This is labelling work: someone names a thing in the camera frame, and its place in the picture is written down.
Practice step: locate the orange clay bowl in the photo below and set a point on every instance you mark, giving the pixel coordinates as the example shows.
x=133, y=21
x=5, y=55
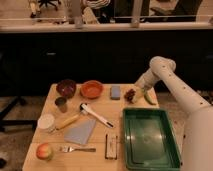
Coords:
x=91, y=89

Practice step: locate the black office chair base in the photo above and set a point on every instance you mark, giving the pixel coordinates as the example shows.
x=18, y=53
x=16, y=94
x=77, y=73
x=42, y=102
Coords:
x=5, y=123

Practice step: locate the black rectangular case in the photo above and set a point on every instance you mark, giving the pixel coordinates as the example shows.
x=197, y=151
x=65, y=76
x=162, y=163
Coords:
x=111, y=147

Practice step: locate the red yellow apple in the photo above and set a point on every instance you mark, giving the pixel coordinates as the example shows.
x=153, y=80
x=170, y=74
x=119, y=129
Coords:
x=44, y=151

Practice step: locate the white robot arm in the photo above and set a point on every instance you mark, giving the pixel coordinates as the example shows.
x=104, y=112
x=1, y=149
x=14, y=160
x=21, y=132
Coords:
x=197, y=147

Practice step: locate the blue sponge block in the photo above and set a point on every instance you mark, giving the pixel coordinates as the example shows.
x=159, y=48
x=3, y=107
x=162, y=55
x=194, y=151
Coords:
x=115, y=92

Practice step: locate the dark red grape bunch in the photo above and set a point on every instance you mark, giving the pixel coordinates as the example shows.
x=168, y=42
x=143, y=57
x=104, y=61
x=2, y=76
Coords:
x=129, y=95

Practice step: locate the white round cup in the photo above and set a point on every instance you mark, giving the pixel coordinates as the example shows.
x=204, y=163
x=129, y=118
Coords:
x=46, y=122

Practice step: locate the green plastic tray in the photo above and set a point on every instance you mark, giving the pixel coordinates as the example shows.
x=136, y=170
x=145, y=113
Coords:
x=149, y=141

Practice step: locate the small metal cup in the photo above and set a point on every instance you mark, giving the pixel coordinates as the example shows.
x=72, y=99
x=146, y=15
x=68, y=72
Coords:
x=61, y=104

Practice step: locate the silver fork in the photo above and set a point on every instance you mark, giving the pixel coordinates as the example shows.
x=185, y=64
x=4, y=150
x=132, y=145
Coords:
x=68, y=149

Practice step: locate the yellowish white gripper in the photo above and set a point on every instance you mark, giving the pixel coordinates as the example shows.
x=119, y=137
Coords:
x=139, y=93

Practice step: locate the grey blue folded cloth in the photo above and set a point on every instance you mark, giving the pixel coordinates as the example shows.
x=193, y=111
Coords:
x=80, y=134

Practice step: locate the white handled peeler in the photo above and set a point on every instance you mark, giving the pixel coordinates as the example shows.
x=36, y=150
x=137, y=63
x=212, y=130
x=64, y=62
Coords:
x=86, y=108

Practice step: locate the dark brown bowl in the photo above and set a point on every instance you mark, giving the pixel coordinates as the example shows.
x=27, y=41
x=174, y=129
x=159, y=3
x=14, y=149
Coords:
x=66, y=88

